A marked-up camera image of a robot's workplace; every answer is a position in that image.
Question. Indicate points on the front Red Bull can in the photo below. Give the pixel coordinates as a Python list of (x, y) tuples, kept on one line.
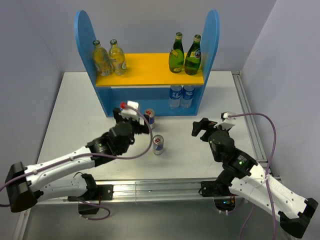
[(158, 144)]

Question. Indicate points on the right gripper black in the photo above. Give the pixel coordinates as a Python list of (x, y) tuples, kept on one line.
[(204, 124)]

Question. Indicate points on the right aluminium rail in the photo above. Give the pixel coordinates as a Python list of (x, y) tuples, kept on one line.
[(256, 142)]

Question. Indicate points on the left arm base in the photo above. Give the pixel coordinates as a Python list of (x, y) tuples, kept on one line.
[(104, 193)]

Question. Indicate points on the green Perrier bottle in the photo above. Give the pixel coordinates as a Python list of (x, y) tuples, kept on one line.
[(193, 58), (176, 55)]

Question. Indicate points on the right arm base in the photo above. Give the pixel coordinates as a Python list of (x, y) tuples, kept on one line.
[(224, 200)]

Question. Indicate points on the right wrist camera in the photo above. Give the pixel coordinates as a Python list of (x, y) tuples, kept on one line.
[(227, 122)]

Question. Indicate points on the red bull can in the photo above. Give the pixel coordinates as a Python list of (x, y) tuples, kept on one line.
[(158, 144), (150, 115)]

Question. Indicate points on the rear Red Bull can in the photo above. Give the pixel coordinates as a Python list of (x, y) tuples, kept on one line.
[(150, 115)]

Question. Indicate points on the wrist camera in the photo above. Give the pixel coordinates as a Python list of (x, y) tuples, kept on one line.
[(227, 122), (129, 110)]

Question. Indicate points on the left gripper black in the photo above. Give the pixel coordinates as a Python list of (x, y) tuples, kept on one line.
[(144, 128)]

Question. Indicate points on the front aluminium rail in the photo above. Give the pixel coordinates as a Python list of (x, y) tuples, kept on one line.
[(151, 190)]

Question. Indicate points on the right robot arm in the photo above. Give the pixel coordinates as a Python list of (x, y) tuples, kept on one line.
[(242, 175)]

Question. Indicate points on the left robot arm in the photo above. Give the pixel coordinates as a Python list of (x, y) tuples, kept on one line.
[(95, 153)]

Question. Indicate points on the pocari sweat bottle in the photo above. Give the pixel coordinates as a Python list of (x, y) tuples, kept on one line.
[(175, 93), (187, 96)]

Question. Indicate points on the left Pocari Sweat bottle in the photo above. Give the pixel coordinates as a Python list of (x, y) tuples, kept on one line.
[(175, 93)]

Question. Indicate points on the right Pocari Sweat bottle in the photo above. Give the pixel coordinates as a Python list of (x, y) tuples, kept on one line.
[(187, 96)]

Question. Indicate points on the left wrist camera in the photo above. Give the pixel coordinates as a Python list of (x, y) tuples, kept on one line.
[(129, 110)]

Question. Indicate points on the aluminium rail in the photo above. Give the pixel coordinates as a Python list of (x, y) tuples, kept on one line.
[(151, 190), (256, 142)]

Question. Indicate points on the blue and yellow shelf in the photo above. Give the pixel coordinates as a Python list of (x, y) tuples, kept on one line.
[(148, 78)]

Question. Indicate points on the clear Chang bottle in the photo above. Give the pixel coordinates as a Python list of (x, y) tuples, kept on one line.
[(101, 59), (117, 58)]

